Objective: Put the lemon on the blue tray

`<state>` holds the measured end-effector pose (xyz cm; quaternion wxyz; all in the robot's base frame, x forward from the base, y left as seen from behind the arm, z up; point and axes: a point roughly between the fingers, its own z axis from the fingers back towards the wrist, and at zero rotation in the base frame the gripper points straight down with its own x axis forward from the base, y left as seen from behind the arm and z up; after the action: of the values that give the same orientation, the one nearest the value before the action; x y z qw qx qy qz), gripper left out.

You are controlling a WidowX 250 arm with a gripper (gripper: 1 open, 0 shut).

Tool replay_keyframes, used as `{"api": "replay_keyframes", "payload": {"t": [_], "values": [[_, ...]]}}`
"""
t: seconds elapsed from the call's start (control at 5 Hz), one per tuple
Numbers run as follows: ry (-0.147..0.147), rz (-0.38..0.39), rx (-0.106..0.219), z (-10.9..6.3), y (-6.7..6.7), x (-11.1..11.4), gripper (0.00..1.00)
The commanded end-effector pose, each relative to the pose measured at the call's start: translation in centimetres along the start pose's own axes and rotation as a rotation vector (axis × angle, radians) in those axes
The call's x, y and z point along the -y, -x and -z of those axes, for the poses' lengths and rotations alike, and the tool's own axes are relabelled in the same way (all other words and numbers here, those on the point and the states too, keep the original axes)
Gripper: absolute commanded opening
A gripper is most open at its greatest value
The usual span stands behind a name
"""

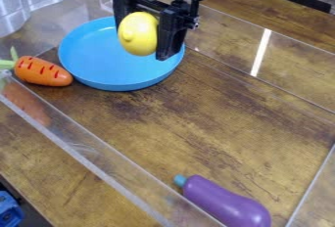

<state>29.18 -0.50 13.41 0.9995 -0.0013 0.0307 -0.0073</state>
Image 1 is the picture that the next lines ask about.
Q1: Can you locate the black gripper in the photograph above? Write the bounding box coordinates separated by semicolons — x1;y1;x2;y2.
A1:
113;0;203;61

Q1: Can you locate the yellow toy lemon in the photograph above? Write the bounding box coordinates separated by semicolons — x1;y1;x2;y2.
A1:
119;12;159;56

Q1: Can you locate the blue round tray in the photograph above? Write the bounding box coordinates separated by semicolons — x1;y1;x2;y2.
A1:
58;17;187;91

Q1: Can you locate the orange toy carrot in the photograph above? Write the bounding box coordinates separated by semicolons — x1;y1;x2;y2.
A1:
0;48;74;87

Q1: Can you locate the purple toy eggplant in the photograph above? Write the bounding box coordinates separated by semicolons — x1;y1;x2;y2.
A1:
175;174;273;227

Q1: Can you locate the blue object at corner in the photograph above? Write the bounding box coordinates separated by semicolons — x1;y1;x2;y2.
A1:
0;191;25;227

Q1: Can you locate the clear acrylic enclosure wall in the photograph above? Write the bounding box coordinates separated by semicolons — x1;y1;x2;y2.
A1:
0;0;335;227

